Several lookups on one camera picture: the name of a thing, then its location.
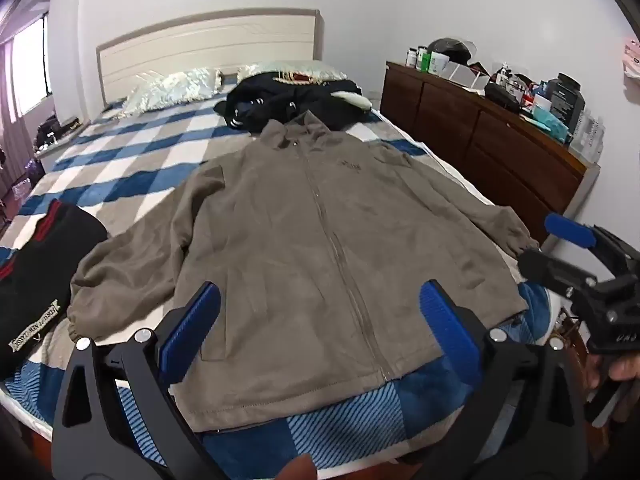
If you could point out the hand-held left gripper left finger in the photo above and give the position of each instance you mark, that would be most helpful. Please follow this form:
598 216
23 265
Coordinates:
192 327

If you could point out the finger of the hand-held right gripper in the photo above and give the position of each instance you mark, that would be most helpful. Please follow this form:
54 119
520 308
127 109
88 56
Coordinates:
555 270
567 230

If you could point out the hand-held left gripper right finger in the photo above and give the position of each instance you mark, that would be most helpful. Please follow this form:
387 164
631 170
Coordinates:
450 332

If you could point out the brown zip jacket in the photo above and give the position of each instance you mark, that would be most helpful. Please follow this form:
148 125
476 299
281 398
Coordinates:
300 235

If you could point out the pile of black clothes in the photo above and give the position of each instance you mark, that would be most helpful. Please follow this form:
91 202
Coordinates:
265 97

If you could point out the person's right hand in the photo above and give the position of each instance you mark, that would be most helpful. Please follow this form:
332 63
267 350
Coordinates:
627 370

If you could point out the clear plastic box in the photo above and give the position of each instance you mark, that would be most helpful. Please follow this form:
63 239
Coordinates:
589 135

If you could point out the dark wooden dresser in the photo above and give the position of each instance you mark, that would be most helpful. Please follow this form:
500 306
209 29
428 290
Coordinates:
500 150

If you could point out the teal packet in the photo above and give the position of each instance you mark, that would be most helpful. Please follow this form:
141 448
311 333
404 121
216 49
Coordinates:
550 124

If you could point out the large black jar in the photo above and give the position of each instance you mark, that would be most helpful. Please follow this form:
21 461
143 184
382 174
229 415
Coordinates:
566 99

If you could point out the black pouch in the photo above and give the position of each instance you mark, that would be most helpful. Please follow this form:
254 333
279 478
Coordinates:
502 96

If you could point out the black folded garment red stripes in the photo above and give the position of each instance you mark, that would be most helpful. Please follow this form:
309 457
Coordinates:
45 270

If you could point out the blue checkered blanket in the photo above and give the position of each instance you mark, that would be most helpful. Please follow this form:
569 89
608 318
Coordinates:
150 160

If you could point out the white open box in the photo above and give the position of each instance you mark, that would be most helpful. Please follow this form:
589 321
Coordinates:
467 74

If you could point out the white and green tub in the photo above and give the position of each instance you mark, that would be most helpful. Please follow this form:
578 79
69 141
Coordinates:
439 63

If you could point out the black helmet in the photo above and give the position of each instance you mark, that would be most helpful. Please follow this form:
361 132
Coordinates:
450 47

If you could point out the bedside table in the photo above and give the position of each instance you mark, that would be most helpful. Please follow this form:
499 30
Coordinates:
57 152

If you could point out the green bottle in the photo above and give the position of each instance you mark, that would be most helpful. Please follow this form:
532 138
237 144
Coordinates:
423 58

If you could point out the small white bottle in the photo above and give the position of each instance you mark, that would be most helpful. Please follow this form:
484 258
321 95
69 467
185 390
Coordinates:
411 57

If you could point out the white satin pillow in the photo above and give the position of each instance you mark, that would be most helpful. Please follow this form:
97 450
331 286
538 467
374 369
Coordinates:
170 87
295 67

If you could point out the black bag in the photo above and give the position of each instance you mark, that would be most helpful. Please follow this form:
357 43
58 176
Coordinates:
52 127

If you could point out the purple curtain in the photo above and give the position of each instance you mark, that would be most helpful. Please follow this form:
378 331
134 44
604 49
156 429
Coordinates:
11 125

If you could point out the white bed headboard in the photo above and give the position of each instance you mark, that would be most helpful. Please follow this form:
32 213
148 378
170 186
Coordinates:
200 45

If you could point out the window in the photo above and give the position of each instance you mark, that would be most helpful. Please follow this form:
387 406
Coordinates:
30 67

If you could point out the pink and white wall hanging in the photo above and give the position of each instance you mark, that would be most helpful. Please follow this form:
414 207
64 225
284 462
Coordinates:
632 57

